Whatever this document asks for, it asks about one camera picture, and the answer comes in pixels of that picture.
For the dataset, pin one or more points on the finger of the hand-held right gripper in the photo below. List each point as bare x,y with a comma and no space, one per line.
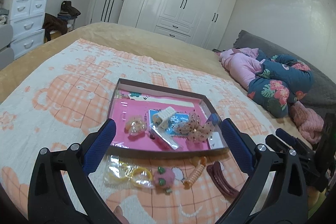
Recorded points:
274,142
287,136

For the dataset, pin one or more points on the chair with dark clothes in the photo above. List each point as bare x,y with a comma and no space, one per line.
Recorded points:
69,10

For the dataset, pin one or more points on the white drawer chest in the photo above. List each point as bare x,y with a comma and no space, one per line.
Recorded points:
27,22

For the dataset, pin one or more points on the shallow pink cardboard box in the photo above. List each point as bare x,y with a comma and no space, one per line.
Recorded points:
123,111

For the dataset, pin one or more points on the polka dot bow scrunchie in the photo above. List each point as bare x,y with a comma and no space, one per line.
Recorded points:
194,128

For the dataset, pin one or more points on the pink plush hair clip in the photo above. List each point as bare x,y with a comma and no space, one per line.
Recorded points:
162,179

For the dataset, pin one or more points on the person's left hand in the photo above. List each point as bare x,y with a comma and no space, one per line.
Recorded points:
119,214

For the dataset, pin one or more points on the grey headboard blanket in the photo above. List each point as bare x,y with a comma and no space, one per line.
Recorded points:
323,82

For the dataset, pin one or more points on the small white box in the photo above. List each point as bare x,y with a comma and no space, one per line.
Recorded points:
215,140

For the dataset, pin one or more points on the cream hair claw clip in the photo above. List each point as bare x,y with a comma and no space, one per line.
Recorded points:
164,116

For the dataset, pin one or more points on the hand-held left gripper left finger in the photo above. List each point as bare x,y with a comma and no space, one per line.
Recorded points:
101,142

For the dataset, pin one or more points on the blue floral quilt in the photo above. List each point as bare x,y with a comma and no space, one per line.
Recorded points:
278,87

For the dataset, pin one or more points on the small translucent yellow claw clip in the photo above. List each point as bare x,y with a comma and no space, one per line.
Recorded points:
135,125

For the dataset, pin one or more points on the bed with tan sheet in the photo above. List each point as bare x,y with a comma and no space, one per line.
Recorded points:
157,35

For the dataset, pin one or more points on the orange and white printed blanket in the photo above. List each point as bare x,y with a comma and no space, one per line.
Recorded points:
65,87

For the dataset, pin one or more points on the pink garment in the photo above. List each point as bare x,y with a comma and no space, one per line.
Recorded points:
241,66

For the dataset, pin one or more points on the clear plastic packet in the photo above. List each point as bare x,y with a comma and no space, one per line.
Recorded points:
165,138

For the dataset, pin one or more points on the small blue box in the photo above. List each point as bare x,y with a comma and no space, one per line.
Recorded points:
214,119

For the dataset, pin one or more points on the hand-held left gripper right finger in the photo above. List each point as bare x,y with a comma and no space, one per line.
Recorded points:
236,145

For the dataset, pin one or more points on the pink fluffy cloth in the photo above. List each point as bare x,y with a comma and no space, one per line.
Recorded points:
307,121

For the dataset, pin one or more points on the maroon hair clip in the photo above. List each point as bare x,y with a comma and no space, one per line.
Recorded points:
223,179

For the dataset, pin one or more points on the dark brown clothes pile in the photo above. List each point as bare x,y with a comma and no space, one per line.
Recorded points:
55,26

